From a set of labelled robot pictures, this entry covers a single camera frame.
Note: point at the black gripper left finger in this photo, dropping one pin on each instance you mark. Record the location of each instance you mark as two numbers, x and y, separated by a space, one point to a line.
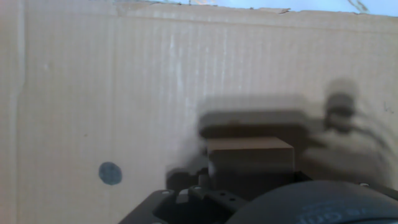
199 202

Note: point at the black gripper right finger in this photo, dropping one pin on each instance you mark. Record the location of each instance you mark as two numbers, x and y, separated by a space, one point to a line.
301 176

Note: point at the large wooden cube block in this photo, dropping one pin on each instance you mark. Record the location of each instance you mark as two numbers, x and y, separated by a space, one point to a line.
248 158

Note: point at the dark round mark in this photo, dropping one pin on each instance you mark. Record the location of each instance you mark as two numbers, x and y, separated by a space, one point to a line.
110 173

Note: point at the brown cardboard sheet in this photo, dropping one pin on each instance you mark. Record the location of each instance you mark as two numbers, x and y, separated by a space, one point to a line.
93 93

